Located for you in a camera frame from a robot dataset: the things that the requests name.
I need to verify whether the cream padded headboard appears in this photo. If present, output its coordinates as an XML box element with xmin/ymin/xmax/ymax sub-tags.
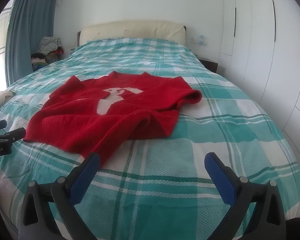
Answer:
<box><xmin>79</xmin><ymin>20</ymin><xmax>186</xmax><ymax>46</ymax></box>

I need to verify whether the patterned pillow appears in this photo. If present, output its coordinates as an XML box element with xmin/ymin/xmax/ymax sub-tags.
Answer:
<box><xmin>0</xmin><ymin>90</ymin><xmax>15</xmax><ymax>110</ymax></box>

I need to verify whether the white wardrobe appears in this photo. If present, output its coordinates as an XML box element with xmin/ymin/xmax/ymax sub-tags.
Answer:
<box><xmin>220</xmin><ymin>0</ymin><xmax>300</xmax><ymax>178</ymax></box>

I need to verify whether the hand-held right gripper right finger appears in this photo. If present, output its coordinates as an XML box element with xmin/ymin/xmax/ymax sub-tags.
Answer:
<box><xmin>204</xmin><ymin>152</ymin><xmax>286</xmax><ymax>240</ymax></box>

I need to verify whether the wall socket with blue plug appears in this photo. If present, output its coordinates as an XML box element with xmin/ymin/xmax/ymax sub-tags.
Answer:
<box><xmin>192</xmin><ymin>34</ymin><xmax>207</xmax><ymax>46</ymax></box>

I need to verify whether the red knit sweater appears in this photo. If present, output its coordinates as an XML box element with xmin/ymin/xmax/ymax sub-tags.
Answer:
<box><xmin>23</xmin><ymin>71</ymin><xmax>203</xmax><ymax>168</ymax></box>

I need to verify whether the bed with teal plaid cover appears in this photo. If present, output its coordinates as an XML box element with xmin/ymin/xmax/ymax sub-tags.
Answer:
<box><xmin>0</xmin><ymin>38</ymin><xmax>300</xmax><ymax>240</ymax></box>

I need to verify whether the pile of clothes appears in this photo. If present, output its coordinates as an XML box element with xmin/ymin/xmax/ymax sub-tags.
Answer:
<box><xmin>31</xmin><ymin>36</ymin><xmax>64</xmax><ymax>71</ymax></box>

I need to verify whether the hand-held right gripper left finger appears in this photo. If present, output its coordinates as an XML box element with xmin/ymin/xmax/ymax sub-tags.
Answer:
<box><xmin>18</xmin><ymin>152</ymin><xmax>101</xmax><ymax>240</ymax></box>

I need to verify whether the blue curtain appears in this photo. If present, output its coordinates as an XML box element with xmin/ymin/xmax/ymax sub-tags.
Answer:
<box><xmin>5</xmin><ymin>0</ymin><xmax>58</xmax><ymax>87</ymax></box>

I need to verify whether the dark wooden nightstand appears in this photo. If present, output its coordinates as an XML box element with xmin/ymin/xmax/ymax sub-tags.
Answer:
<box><xmin>198</xmin><ymin>57</ymin><xmax>218</xmax><ymax>72</ymax></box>

